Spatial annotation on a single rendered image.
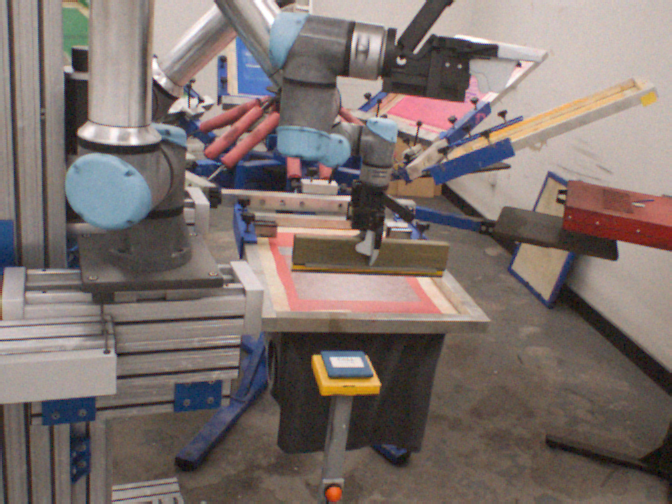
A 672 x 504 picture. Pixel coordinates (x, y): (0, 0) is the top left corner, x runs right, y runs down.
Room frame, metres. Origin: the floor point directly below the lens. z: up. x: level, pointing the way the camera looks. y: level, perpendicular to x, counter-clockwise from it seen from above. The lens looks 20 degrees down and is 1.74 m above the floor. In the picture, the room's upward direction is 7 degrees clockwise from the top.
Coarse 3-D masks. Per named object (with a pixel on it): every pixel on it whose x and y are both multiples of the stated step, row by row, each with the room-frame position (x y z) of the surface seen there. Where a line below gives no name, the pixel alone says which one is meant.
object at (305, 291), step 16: (272, 240) 2.12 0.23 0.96; (288, 240) 2.14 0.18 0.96; (288, 256) 2.00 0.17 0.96; (288, 272) 1.88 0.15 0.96; (288, 288) 1.77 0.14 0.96; (304, 288) 1.78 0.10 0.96; (320, 288) 1.80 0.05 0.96; (336, 288) 1.81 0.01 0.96; (352, 288) 1.82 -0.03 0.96; (288, 304) 1.67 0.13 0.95; (304, 304) 1.68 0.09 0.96; (320, 304) 1.69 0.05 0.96; (336, 304) 1.71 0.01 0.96; (352, 304) 1.72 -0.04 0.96
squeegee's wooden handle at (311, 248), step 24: (312, 240) 1.66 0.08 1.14; (336, 240) 1.68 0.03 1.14; (360, 240) 1.69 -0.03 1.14; (384, 240) 1.72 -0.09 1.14; (408, 240) 1.74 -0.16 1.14; (432, 240) 1.77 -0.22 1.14; (360, 264) 1.69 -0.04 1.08; (384, 264) 1.71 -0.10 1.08; (408, 264) 1.73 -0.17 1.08; (432, 264) 1.74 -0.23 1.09
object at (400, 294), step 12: (360, 276) 1.92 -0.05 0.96; (372, 276) 1.93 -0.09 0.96; (384, 276) 1.94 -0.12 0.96; (396, 276) 1.95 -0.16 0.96; (408, 276) 1.97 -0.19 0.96; (360, 288) 1.83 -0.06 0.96; (372, 288) 1.84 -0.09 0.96; (384, 288) 1.85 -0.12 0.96; (396, 288) 1.87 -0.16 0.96; (408, 288) 1.88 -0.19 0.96; (420, 288) 1.89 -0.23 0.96; (372, 300) 1.76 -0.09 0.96; (384, 300) 1.77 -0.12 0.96; (396, 300) 1.78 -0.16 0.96; (408, 300) 1.79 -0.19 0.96; (420, 300) 1.80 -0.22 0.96; (396, 312) 1.71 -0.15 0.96; (408, 312) 1.72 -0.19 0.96; (420, 312) 1.73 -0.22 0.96; (432, 312) 1.74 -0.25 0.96
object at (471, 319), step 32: (288, 224) 2.27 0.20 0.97; (320, 224) 2.30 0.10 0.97; (384, 224) 2.36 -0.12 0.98; (256, 256) 1.88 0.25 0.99; (448, 288) 1.85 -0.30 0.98; (288, 320) 1.52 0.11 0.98; (320, 320) 1.54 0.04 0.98; (352, 320) 1.56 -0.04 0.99; (384, 320) 1.58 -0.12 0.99; (416, 320) 1.60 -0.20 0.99; (448, 320) 1.62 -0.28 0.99; (480, 320) 1.65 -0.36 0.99
